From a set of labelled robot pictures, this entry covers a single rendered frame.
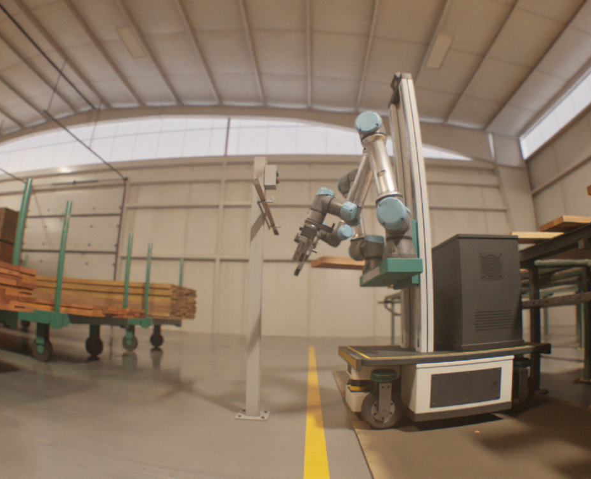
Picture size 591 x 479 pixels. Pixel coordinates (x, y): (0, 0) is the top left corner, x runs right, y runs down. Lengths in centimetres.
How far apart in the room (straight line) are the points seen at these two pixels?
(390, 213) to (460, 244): 41
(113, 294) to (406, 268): 370
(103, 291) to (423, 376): 389
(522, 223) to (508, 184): 134
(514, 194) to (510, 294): 1074
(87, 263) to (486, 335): 1157
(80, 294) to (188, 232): 660
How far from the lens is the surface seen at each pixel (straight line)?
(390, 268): 148
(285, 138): 1146
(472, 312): 166
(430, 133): 1202
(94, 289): 471
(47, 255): 1337
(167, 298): 425
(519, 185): 1269
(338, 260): 259
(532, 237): 195
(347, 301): 1011
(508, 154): 1297
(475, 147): 1243
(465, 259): 167
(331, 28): 906
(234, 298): 1029
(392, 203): 142
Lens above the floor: 49
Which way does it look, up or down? 12 degrees up
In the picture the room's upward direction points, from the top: 1 degrees clockwise
